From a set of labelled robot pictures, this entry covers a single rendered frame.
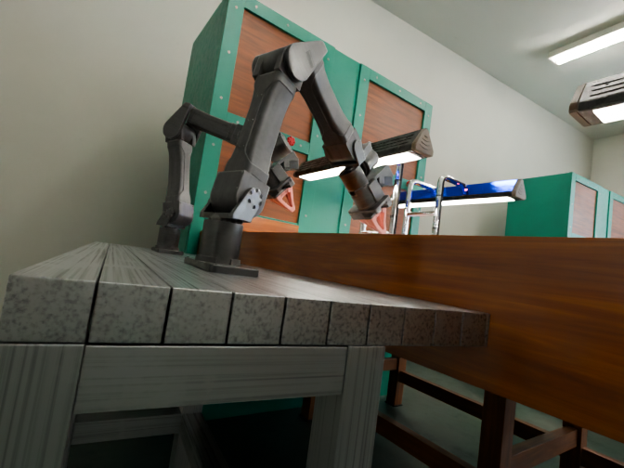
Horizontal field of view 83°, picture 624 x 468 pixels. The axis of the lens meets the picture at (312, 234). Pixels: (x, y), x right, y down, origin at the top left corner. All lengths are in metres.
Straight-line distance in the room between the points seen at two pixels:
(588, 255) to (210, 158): 1.30
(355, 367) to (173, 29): 2.55
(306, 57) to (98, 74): 1.95
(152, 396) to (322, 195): 1.55
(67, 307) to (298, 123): 1.56
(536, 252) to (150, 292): 0.39
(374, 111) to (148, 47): 1.45
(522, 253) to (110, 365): 0.42
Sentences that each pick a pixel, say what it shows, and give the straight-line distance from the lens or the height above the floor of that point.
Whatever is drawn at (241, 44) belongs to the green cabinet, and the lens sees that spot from 1.73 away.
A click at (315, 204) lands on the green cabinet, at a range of 1.73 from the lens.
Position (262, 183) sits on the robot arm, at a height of 0.82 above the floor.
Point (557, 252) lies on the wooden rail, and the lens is 0.46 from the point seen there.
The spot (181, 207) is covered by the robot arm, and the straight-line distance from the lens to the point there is 1.13.
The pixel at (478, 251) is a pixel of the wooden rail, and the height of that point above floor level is 0.74.
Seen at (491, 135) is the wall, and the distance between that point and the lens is 4.46.
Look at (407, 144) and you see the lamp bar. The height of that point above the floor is 1.06.
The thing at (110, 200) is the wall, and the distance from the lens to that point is 2.38.
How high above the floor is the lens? 0.70
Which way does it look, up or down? 5 degrees up
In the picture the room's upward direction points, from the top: 8 degrees clockwise
